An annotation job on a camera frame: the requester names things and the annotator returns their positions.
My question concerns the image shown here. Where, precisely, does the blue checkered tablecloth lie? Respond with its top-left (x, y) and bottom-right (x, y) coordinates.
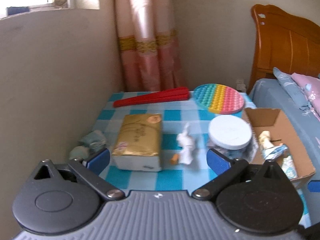
top-left (92, 90), bottom-right (312, 228)

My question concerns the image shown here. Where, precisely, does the round clock on windowsill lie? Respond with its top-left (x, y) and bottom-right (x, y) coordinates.
top-left (53, 0), bottom-right (68, 8)

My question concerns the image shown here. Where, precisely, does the blue floral pillow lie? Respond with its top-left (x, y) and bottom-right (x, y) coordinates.
top-left (273, 67), bottom-right (311, 111)

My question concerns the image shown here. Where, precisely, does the blue round plush toy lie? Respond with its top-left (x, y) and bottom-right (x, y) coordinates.
top-left (69, 146), bottom-right (89, 160)

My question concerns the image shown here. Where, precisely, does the clear jar white lid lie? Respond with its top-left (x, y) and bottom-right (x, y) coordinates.
top-left (207, 115), bottom-right (253, 159)

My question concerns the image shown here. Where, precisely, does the orange small toy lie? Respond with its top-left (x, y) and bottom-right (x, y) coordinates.
top-left (170, 153), bottom-right (180, 165)

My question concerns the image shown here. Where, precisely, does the rainbow pop-it toy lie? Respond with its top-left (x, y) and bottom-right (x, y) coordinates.
top-left (193, 83), bottom-right (245, 114)

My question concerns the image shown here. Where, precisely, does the pink floral pillow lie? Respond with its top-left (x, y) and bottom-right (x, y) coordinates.
top-left (291, 73), bottom-right (320, 120)

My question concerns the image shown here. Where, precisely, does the gold tissue pack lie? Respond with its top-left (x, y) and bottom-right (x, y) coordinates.
top-left (112, 113), bottom-right (162, 172)

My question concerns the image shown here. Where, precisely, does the pink curtain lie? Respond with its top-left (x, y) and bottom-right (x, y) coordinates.
top-left (114, 0), bottom-right (185, 92)

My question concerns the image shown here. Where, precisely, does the blue patterned cloth pouch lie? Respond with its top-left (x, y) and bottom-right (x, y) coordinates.
top-left (281, 154), bottom-right (298, 180)

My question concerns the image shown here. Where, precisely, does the cardboard box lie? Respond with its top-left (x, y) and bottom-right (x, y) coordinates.
top-left (241, 108), bottom-right (316, 189)

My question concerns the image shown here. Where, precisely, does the blue bed sheet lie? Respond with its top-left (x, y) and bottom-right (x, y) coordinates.
top-left (248, 77), bottom-right (320, 221)

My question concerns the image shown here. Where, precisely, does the white small figurine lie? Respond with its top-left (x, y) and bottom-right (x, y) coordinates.
top-left (236, 79), bottom-right (247, 93)

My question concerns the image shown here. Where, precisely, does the red folded fan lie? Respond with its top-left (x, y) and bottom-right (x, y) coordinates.
top-left (113, 87), bottom-right (190, 108)

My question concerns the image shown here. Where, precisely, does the wooden headboard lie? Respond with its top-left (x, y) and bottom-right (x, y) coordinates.
top-left (248, 4), bottom-right (319, 92)

